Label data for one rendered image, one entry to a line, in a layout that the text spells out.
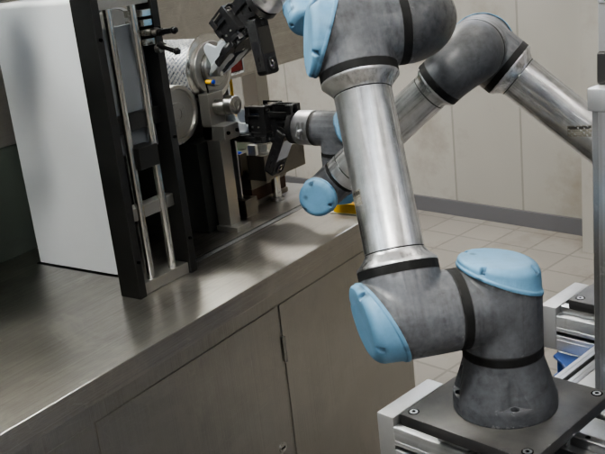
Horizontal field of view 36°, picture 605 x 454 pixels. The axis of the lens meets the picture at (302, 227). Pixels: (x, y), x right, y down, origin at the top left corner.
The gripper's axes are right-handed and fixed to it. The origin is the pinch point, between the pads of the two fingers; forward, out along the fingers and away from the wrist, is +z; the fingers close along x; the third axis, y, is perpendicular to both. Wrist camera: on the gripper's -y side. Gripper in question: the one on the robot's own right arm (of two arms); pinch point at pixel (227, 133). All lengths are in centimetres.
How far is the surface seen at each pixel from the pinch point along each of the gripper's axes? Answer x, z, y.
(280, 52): -64, 30, 9
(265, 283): 32.4, -31.9, -19.9
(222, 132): 12.0, -8.9, 3.4
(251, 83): -71, 48, -2
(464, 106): -264, 68, -50
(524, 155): -258, 34, -73
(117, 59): 44, -15, 24
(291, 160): -14.2, -6.4, -9.7
